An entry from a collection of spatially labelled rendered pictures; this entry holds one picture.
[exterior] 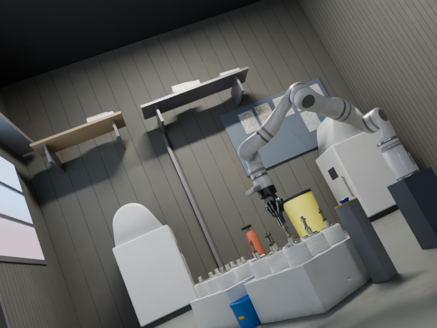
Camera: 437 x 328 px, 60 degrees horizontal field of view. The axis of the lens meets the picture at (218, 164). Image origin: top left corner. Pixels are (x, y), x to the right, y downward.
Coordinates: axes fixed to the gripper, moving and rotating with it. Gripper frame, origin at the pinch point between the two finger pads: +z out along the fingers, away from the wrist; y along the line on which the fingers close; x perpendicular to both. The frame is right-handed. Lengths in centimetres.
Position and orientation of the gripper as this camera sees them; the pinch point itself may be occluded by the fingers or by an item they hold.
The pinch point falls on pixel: (281, 220)
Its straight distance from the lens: 155.5
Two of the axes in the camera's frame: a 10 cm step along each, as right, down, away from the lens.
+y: -3.0, 3.7, 8.8
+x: -8.6, 3.0, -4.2
